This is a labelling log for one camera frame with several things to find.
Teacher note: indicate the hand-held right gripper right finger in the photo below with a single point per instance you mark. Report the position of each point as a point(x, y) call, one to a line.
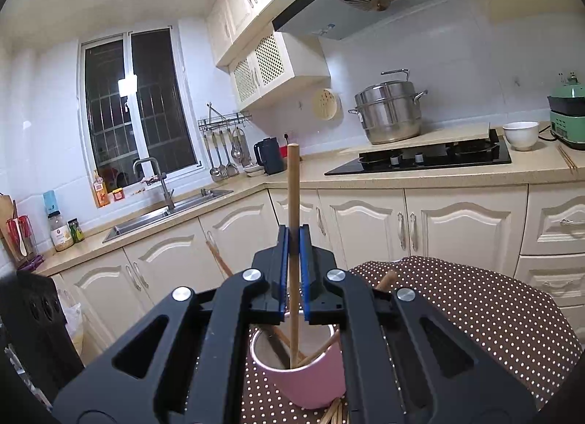
point(305, 268)

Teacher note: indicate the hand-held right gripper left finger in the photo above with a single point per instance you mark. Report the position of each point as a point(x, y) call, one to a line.
point(283, 268)

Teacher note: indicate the pink cup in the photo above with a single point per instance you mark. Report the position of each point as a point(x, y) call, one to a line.
point(315, 383)

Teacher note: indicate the dark brown wooden chopstick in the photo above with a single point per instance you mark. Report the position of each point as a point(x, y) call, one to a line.
point(387, 280)
point(219, 259)

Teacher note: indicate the small white dish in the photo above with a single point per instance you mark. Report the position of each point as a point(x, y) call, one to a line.
point(253, 170)

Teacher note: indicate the metal spatula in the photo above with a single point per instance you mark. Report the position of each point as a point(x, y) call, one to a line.
point(231, 170)

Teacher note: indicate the black kettle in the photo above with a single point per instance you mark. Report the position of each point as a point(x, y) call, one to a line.
point(272, 156)

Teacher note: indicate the metal ladle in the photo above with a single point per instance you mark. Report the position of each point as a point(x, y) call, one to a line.
point(215, 173)

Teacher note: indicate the metal slotted spoon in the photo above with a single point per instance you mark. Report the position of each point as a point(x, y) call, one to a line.
point(236, 152)

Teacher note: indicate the metal faucet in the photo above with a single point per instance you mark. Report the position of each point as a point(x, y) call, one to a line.
point(168, 191)

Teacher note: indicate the stainless steel sink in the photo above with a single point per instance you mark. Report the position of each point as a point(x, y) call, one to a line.
point(151, 218)

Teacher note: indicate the cream lower cabinets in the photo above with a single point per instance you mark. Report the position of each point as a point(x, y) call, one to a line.
point(457, 223)

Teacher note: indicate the cream cabinets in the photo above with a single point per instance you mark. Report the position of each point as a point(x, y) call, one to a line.
point(457, 223)
point(256, 63)

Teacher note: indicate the black gas stove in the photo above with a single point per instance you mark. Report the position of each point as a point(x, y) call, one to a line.
point(434, 164)

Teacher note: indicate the stainless steel steamer pot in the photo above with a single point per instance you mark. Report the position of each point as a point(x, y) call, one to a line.
point(388, 118)

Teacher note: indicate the brown polka-dot tablecloth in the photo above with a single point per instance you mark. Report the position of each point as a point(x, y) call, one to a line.
point(480, 314)

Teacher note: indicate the orange bottle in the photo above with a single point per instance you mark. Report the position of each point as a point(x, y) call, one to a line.
point(101, 191)

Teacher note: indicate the beige board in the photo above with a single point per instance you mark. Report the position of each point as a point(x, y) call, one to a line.
point(457, 136)

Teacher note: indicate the white framed window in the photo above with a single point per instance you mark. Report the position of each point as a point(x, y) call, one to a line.
point(155, 108)

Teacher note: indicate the cream upper cabinets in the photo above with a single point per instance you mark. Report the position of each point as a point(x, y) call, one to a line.
point(256, 63)

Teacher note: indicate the dark green bottle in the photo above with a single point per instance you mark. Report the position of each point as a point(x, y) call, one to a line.
point(76, 231)

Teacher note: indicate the white plastic bag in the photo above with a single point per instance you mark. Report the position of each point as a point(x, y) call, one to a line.
point(74, 328)

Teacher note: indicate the white-lidded jar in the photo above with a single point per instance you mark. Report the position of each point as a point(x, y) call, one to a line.
point(61, 234)

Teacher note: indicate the blue-capped bottle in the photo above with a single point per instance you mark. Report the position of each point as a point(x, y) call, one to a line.
point(50, 202)

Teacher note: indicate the black perforated appliance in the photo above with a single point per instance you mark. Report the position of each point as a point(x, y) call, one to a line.
point(41, 328)

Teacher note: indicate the white bowl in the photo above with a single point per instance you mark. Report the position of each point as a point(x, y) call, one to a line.
point(521, 136)

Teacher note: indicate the red utensil holder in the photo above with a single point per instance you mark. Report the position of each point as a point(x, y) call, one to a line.
point(20, 236)

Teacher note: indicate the pair of counter chopsticks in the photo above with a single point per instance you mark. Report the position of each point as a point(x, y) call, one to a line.
point(566, 159)

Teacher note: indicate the green electric cooker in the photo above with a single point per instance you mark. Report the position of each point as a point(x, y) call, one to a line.
point(569, 122)

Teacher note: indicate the wall utensil rack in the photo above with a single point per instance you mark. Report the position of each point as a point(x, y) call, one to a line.
point(224, 122)

